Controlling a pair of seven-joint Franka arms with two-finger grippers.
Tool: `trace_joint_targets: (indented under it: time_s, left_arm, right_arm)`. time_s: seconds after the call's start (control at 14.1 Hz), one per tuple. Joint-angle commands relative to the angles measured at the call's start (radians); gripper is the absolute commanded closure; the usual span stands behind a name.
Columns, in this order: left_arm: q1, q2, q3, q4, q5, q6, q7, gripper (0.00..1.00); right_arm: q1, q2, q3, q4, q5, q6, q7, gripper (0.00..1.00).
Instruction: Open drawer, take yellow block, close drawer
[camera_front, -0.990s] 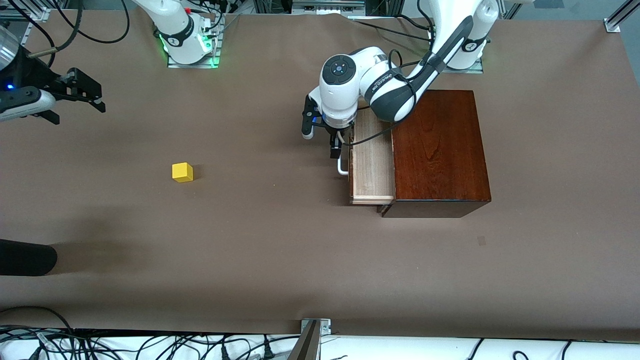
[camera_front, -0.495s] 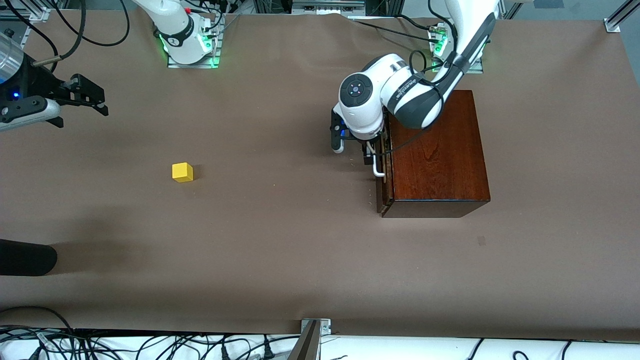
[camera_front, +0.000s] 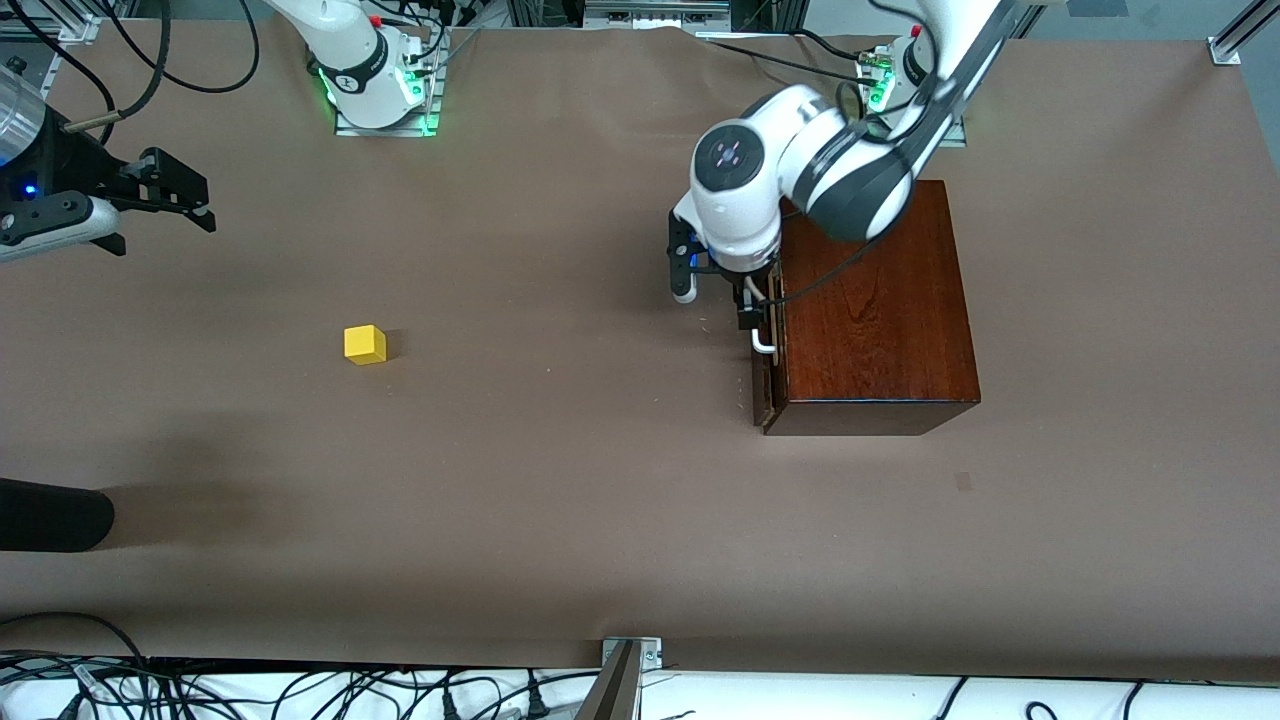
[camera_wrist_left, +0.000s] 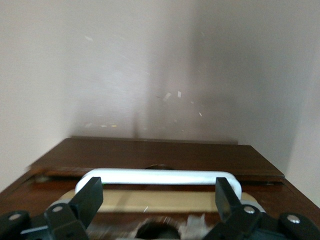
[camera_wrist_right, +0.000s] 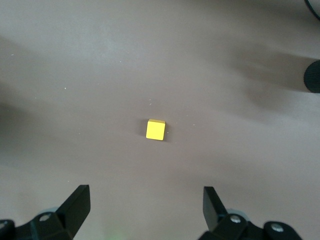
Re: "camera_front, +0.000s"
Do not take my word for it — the wooden drawer with white handle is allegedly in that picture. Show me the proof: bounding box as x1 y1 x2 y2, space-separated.
748 278 787 429

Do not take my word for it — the dark brown wooden cabinet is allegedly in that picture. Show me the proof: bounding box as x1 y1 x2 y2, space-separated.
762 180 982 437

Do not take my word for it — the yellow cube block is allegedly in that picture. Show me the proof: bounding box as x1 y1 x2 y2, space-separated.
343 324 388 367

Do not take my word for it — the grey equipment box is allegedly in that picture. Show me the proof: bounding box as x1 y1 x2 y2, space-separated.
584 0 733 27

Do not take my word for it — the brown table cover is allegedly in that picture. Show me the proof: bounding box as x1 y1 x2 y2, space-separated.
0 25 1280 683

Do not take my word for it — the black padded cylinder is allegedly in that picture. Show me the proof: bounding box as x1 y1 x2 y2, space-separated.
0 478 115 553

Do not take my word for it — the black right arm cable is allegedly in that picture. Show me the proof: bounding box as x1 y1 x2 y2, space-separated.
0 0 263 137

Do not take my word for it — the aluminium frame rail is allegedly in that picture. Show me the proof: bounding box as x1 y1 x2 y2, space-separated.
0 0 103 47

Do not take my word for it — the long black table cable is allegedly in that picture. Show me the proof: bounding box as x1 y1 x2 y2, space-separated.
700 36 881 87

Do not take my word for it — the short black table cable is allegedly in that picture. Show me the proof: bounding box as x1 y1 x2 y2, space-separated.
795 28 881 67

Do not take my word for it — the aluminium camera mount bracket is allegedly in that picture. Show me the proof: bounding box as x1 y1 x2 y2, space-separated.
575 637 663 720

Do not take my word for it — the black looped floor cable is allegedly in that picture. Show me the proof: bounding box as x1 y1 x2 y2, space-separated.
0 612 153 669

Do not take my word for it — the tangled black cable bundle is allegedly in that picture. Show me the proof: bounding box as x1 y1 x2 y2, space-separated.
0 650 601 720

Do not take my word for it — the aluminium frame profile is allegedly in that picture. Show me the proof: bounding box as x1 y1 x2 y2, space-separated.
1207 0 1280 67

